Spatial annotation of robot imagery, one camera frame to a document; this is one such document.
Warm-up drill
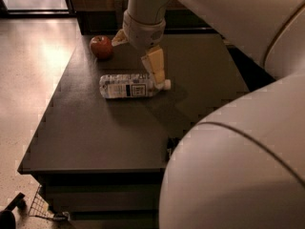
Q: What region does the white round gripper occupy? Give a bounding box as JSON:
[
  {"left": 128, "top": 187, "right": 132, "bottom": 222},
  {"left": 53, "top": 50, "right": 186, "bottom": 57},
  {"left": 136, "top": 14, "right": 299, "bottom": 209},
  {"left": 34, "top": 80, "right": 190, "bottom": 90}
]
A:
[{"left": 112, "top": 11, "right": 166, "bottom": 86}]

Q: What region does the clear plastic water bottle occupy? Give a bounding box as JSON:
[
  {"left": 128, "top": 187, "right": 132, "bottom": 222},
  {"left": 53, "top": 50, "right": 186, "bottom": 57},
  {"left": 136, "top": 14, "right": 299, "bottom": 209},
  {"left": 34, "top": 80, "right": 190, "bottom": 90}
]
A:
[{"left": 99, "top": 73, "right": 172, "bottom": 99}]

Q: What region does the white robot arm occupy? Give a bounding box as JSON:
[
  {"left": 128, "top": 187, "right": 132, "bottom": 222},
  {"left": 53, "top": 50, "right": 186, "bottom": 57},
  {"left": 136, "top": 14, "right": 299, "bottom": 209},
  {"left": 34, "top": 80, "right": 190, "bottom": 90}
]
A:
[{"left": 117, "top": 0, "right": 305, "bottom": 229}]

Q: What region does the red apple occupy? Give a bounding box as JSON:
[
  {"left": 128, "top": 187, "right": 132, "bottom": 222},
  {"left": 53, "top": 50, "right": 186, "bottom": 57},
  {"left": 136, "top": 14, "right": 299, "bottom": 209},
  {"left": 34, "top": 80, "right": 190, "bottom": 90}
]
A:
[{"left": 90, "top": 35, "right": 113, "bottom": 60}]

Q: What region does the black snack packet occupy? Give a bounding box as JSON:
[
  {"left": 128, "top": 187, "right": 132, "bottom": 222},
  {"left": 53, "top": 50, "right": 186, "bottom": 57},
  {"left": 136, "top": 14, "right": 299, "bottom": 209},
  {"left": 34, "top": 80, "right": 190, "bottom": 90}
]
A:
[{"left": 167, "top": 137, "right": 179, "bottom": 158}]

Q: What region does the grey drawer cabinet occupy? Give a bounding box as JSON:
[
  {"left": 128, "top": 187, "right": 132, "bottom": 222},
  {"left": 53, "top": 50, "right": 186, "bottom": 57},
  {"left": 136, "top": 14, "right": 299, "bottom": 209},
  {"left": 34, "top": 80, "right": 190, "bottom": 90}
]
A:
[{"left": 18, "top": 33, "right": 248, "bottom": 229}]

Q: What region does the black object bottom left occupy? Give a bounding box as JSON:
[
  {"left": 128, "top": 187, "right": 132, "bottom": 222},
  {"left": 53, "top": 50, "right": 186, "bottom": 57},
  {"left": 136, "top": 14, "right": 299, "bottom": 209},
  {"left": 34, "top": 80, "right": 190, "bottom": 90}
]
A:
[{"left": 0, "top": 193, "right": 26, "bottom": 229}]

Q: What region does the white wire basket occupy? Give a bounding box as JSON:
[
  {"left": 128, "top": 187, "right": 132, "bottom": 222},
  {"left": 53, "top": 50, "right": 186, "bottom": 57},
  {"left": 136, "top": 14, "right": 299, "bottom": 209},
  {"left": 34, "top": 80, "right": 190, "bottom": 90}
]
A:
[{"left": 29, "top": 185, "right": 68, "bottom": 221}]

